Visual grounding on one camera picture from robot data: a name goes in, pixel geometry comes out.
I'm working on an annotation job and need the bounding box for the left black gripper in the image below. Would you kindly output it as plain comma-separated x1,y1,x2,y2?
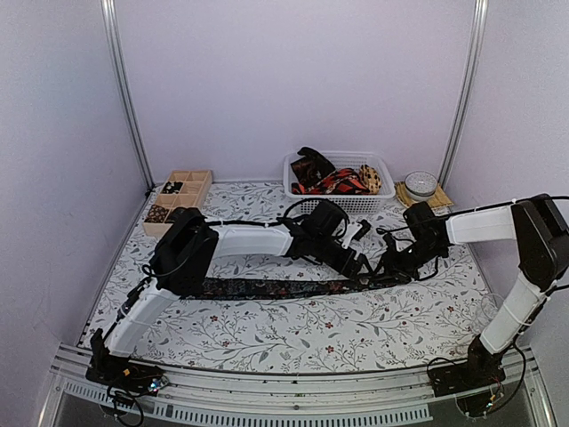
313,234,374,280

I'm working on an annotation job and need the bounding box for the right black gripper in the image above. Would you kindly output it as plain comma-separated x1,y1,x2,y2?
373,238,447,284

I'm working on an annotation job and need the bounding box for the white plastic basket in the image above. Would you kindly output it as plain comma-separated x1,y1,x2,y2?
283,150,396,214

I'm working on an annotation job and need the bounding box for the dark floral tie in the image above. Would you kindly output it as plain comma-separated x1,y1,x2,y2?
188,278,397,301

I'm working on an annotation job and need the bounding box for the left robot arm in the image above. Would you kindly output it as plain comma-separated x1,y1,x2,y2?
90,199,371,386

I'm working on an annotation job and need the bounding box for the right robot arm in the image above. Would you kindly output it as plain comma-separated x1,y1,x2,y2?
379,194,568,355

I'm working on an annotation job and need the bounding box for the red black tie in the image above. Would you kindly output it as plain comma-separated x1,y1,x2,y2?
291,168,371,196

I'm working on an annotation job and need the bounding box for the floral tablecloth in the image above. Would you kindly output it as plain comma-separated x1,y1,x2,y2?
78,182,492,374

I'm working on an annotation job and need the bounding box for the dark patterned tie in basket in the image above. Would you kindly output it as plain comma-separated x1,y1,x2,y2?
291,147,336,187

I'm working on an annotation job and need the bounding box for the bamboo coaster mat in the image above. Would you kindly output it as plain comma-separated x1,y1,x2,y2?
395,181,453,209

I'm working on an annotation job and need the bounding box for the yellow spotted tie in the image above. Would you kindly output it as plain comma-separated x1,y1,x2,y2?
359,165,382,195

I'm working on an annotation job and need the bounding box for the ceramic bowl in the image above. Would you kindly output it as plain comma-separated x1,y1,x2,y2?
404,171,438,198

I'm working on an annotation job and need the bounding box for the rolled tie with white dots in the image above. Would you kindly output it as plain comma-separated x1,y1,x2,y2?
161,181,184,195

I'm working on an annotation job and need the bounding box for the rolled brown patterned tie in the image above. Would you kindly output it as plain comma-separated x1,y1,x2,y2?
144,204,171,223

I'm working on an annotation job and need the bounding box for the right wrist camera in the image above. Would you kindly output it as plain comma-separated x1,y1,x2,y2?
376,228,397,252

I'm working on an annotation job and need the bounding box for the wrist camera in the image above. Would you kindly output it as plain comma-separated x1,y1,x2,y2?
341,219,372,249
376,228,397,252

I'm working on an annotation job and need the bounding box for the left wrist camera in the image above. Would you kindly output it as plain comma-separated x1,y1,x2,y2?
341,219,372,249

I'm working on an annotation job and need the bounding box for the front aluminium rail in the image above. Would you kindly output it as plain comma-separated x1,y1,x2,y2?
38,345,559,426

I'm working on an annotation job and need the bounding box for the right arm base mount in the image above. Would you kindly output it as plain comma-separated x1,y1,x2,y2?
427,335,506,397

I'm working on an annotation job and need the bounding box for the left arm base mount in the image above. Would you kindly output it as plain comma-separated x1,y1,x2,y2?
85,328,170,396

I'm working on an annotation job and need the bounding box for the right aluminium frame post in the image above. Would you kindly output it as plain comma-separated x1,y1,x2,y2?
438,0,489,189

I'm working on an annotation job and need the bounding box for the aluminium frame post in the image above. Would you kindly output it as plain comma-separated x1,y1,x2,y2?
100,0,156,192
438,0,489,189

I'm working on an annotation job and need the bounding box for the left aluminium frame post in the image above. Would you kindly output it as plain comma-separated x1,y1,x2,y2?
100,0,156,192

